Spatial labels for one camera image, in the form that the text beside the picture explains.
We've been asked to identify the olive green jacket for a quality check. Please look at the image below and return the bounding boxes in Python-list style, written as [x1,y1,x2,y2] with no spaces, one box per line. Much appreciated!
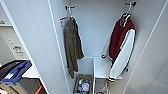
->
[63,16,86,80]

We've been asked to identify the white wardrobe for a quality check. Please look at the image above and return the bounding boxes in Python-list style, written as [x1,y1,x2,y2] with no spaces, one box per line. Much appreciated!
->
[0,0,168,94]

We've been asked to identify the white wardrobe shelf box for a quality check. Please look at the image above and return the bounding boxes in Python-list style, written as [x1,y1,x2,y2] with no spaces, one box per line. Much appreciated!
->
[76,56,123,81]

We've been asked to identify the orange and white warning label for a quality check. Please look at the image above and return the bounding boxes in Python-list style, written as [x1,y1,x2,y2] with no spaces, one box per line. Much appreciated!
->
[58,15,70,22]

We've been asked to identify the red jacket with white sleeves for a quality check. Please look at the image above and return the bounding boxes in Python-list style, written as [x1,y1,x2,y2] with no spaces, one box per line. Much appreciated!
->
[100,12,137,84]

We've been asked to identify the white hanger under olive jacket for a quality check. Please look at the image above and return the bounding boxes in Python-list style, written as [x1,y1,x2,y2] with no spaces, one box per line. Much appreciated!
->
[66,6,75,21]

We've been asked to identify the white plastic bag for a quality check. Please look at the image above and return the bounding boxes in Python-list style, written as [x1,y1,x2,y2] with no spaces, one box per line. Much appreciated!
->
[81,82,91,94]

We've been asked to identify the black hook over olive jacket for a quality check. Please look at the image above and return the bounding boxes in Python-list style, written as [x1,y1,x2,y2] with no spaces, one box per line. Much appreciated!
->
[64,4,77,11]

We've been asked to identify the white hanger under red jacket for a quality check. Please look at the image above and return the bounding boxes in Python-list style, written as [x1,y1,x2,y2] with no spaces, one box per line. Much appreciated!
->
[120,2,135,21]

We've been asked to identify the black hook over red jacket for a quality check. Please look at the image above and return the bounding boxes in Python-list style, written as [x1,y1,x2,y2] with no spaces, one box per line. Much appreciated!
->
[124,1,138,8]

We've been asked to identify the grey bin body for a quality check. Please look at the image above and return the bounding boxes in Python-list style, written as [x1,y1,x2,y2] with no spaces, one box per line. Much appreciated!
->
[9,79,43,94]

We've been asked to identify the wire basket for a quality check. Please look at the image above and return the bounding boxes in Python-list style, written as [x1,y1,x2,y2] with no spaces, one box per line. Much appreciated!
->
[93,77,113,94]

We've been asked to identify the white wall switch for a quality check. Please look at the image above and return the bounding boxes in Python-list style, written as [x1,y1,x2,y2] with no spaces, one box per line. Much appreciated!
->
[7,38,15,46]

